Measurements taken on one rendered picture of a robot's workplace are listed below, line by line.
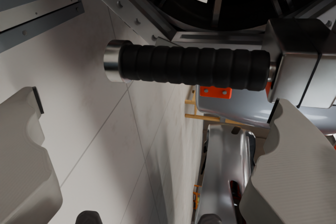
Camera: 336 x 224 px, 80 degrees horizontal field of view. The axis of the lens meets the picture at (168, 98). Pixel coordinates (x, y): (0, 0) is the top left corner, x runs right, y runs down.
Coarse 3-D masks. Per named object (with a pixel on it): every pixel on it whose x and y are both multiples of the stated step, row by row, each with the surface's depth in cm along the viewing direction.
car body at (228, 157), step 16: (208, 128) 329; (224, 128) 301; (240, 128) 306; (208, 144) 279; (224, 144) 271; (240, 144) 271; (208, 160) 258; (224, 160) 251; (240, 160) 251; (208, 176) 242; (224, 176) 236; (240, 176) 235; (208, 192) 231; (224, 192) 226; (240, 192) 225; (208, 208) 224; (224, 208) 219
